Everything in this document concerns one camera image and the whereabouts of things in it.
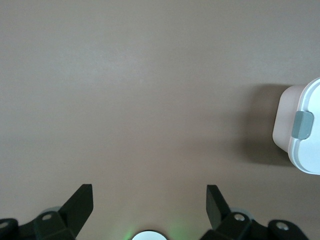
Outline brown table mat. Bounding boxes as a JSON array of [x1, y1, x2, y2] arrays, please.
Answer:
[[0, 0, 320, 240]]

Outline white box lid grey latches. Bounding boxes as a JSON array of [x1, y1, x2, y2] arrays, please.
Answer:
[[287, 77, 320, 176]]

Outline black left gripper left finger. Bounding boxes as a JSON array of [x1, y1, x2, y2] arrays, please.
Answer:
[[0, 184, 94, 240]]

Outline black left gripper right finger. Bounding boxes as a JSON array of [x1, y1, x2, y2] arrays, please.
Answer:
[[198, 184, 310, 240]]

